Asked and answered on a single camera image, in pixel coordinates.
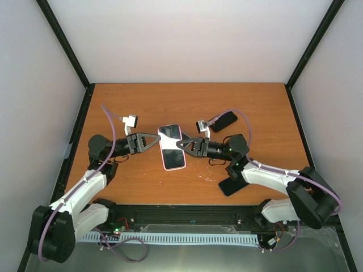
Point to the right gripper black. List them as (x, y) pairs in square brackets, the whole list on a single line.
[(199, 148)]

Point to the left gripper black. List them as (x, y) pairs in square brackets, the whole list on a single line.
[(136, 145)]

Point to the light blue phone case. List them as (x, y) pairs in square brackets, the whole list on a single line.
[(184, 136)]

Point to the pink translucent phone case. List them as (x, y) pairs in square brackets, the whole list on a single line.
[(171, 147)]

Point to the black phone case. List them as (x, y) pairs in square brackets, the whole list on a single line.
[(223, 122)]

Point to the blue-edged black phone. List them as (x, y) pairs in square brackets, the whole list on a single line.
[(230, 186)]

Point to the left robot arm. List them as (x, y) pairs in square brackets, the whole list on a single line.
[(56, 228)]

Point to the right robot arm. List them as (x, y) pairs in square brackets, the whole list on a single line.
[(309, 199)]

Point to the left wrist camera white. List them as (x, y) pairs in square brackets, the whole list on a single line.
[(129, 122)]

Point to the black front rail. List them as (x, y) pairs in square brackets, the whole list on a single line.
[(242, 218)]

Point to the light blue cable duct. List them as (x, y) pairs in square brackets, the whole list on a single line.
[(187, 239)]

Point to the left black frame post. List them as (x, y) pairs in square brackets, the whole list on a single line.
[(63, 41)]

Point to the black frame post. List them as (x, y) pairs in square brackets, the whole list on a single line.
[(320, 32), (63, 41)]

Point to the right black frame post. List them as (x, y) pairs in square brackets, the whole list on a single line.
[(320, 32)]

